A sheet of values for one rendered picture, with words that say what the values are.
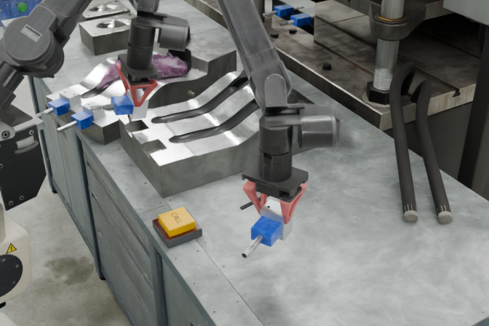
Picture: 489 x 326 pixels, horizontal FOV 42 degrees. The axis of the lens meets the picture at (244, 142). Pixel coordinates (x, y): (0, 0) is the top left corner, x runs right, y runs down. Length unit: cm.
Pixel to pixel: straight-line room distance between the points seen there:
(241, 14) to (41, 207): 195
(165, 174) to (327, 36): 100
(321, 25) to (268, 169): 120
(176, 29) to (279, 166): 49
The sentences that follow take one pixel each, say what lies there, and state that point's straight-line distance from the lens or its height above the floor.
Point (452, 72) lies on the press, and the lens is 217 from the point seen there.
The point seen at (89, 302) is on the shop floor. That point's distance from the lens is 241.
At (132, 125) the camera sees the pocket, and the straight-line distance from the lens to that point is 161.
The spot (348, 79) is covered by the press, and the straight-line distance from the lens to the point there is 205.
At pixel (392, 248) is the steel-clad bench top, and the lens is 135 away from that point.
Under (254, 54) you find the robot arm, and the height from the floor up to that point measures 124.
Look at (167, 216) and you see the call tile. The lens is 136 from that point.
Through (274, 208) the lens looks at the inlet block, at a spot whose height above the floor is 96.
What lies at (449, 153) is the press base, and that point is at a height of 55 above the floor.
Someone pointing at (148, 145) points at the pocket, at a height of 88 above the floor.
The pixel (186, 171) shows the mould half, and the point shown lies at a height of 85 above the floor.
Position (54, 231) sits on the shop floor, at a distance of 275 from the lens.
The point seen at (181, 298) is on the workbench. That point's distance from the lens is 156.
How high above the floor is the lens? 166
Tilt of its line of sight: 31 degrees down
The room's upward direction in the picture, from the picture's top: 1 degrees counter-clockwise
